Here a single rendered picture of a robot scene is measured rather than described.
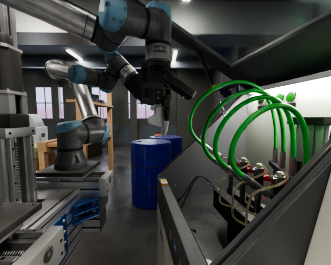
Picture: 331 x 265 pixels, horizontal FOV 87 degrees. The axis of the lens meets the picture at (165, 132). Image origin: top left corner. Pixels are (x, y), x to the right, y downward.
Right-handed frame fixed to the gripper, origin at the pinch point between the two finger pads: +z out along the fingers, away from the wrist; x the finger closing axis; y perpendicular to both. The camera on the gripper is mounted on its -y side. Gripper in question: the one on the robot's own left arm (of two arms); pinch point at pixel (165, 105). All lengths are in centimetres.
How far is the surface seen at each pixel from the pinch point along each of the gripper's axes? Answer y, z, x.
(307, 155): -14, 43, 26
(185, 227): 25.0, 37.0, 17.9
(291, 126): -20.8, 37.1, 19.9
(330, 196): -4, 45, 38
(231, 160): 2.8, 29.1, 30.9
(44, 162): 163, -108, -189
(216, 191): 9.2, 41.7, -1.3
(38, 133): 294, -345, -495
